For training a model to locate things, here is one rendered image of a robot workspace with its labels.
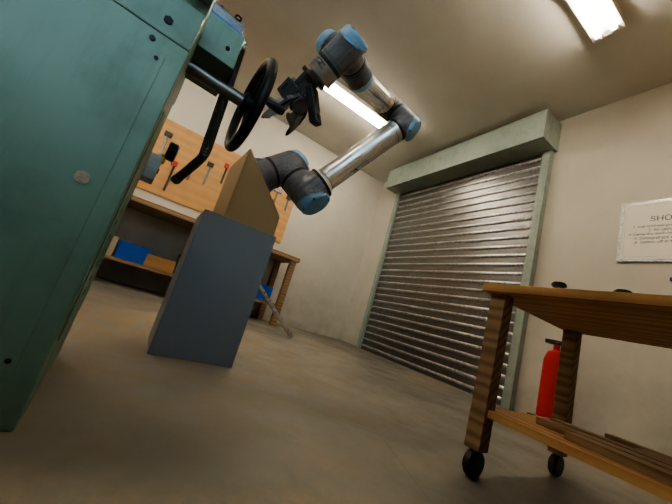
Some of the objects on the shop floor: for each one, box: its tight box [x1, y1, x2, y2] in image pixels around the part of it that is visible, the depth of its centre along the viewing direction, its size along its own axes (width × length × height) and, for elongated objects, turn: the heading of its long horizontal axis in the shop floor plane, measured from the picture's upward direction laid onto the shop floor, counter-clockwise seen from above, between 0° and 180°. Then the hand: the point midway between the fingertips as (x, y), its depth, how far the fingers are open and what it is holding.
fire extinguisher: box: [527, 338, 562, 418], centre depth 223 cm, size 18×19×60 cm
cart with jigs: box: [462, 277, 672, 503], centre depth 77 cm, size 66×57×64 cm
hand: (275, 129), depth 100 cm, fingers open, 14 cm apart
